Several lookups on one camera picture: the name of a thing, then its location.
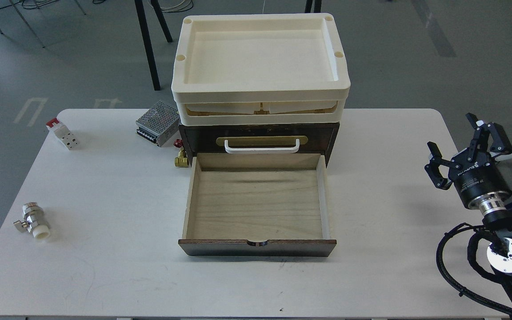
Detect white red circuit breaker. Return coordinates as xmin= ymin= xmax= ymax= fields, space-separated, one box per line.
xmin=45 ymin=118 xmax=79 ymax=149

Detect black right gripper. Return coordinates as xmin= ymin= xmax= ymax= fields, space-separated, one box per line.
xmin=424 ymin=113 xmax=512 ymax=209

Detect cream plastic tray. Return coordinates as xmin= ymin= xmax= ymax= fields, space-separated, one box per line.
xmin=171 ymin=13 xmax=350 ymax=126

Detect white cabinet handle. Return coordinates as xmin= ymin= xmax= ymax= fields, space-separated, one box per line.
xmin=224 ymin=138 xmax=301 ymax=154

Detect open wooden drawer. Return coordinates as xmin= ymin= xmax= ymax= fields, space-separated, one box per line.
xmin=178 ymin=153 xmax=337 ymax=257

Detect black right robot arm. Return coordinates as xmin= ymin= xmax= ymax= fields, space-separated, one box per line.
xmin=424 ymin=113 xmax=512 ymax=320

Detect black table leg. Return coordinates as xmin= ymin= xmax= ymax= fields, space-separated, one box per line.
xmin=134 ymin=0 xmax=173 ymax=91

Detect silver valve white fitting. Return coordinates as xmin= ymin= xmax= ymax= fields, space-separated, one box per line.
xmin=13 ymin=202 xmax=50 ymax=240

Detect brass valve red handle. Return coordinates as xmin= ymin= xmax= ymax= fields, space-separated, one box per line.
xmin=173 ymin=139 xmax=189 ymax=168

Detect metal mesh power supply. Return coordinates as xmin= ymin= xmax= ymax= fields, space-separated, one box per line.
xmin=136 ymin=100 xmax=180 ymax=147

